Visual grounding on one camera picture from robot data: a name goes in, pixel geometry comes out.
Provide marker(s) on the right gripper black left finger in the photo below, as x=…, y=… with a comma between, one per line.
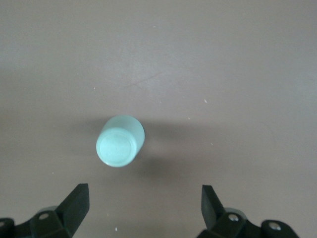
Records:
x=71, y=210

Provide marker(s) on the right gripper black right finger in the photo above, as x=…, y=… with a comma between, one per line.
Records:
x=213, y=213

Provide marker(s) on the pale green plastic cup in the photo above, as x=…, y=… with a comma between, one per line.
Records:
x=116, y=148

